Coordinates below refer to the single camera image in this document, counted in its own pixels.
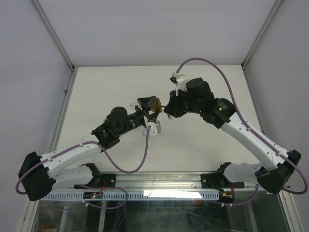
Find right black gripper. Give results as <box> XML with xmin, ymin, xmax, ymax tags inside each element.
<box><xmin>164</xmin><ymin>87</ymin><xmax>203</xmax><ymax>118</ymax></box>

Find large brass padlock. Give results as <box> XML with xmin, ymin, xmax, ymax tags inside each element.
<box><xmin>151</xmin><ymin>98</ymin><xmax>162</xmax><ymax>113</ymax></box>

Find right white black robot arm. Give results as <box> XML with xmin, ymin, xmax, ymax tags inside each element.
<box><xmin>164</xmin><ymin>75</ymin><xmax>301</xmax><ymax>194</ymax></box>

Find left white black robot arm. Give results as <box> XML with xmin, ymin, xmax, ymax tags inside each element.
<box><xmin>15</xmin><ymin>96</ymin><xmax>162</xmax><ymax>201</ymax></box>

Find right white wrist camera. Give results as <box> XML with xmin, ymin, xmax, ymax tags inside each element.
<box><xmin>170</xmin><ymin>72</ymin><xmax>189</xmax><ymax>96</ymax></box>

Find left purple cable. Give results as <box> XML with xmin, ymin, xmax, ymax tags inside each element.
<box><xmin>14</xmin><ymin>125</ymin><xmax>152</xmax><ymax>208</ymax></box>

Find purple cable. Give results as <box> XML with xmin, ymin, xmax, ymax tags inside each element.
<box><xmin>14</xmin><ymin>125</ymin><xmax>152</xmax><ymax>208</ymax></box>
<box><xmin>175</xmin><ymin>57</ymin><xmax>309</xmax><ymax>207</ymax></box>

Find aluminium front rail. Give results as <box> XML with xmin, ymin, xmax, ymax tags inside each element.
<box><xmin>55</xmin><ymin>171</ymin><xmax>289</xmax><ymax>193</ymax></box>

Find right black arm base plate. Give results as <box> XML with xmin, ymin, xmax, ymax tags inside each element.
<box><xmin>200</xmin><ymin>173</ymin><xmax>245</xmax><ymax>191</ymax></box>

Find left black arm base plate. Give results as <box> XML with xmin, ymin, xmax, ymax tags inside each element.
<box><xmin>85</xmin><ymin>174</ymin><xmax>116</xmax><ymax>189</ymax></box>

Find slotted grey cable duct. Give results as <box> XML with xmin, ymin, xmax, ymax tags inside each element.
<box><xmin>42</xmin><ymin>190</ymin><xmax>219</xmax><ymax>202</ymax></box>

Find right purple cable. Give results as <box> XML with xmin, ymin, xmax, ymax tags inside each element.
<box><xmin>175</xmin><ymin>57</ymin><xmax>309</xmax><ymax>207</ymax></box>

